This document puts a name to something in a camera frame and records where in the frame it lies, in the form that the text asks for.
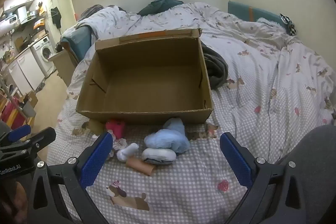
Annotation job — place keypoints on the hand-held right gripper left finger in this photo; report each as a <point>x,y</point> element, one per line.
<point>95,161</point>

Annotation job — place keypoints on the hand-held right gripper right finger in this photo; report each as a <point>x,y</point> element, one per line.
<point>236,161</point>

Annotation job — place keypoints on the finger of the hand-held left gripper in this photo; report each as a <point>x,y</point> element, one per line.
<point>39,138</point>
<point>19,133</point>

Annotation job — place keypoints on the white lace sock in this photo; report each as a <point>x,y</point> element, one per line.
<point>119,144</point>

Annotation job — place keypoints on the small white sock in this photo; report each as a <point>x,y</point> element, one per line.
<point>127,151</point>

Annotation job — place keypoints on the pink sock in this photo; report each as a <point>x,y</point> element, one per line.
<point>116,127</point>

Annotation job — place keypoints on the beige sock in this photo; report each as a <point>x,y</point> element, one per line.
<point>139,165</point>

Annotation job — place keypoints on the white sock with grey print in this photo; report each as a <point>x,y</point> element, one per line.
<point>157,156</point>

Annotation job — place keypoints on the blue plush toy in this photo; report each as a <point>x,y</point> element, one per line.
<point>168,140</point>

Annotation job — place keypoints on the red and yellow storage rack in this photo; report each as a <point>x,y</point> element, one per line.
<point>10,113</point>

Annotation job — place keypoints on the grey plastic bin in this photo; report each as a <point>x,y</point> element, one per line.
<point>29,109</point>

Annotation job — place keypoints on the small cardboard box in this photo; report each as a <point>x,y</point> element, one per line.
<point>30,99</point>

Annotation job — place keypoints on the bed with patterned duvet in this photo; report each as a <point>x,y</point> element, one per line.
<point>183,187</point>

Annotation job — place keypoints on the white kitchen cabinets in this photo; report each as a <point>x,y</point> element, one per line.
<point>23,71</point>

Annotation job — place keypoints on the wooden nightstand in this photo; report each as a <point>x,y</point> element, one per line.
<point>63,66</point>

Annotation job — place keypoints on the white washing machine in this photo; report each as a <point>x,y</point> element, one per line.
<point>44,53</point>

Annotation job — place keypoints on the dark grey blanket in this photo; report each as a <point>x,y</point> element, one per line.
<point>215,69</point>

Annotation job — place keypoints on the teal mattress edge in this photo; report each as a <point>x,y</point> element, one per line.
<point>78,40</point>

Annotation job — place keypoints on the white microwave oven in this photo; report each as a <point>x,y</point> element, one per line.
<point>11,20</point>

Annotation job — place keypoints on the black hanging garment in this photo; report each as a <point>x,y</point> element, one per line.
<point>56,16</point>

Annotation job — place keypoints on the grey striped cloth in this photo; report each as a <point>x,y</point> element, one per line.
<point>90,12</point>

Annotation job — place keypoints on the white fluffy cloth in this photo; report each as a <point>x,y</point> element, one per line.
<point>270,23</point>

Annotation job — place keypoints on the black and white checkered cloth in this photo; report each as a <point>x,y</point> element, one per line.
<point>288,24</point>

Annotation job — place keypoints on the teal pillow with orange stripe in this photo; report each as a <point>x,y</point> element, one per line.
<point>241,11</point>

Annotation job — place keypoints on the dark teal cushion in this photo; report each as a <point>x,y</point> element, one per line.
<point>157,5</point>

